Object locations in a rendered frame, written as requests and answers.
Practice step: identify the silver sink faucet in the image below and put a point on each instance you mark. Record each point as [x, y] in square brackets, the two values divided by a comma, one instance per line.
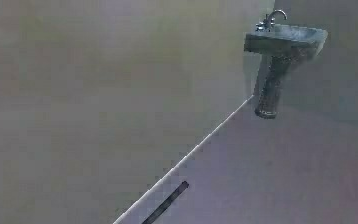
[270, 20]

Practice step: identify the grey pedestal sink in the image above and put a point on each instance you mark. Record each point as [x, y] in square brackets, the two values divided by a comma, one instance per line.
[283, 41]

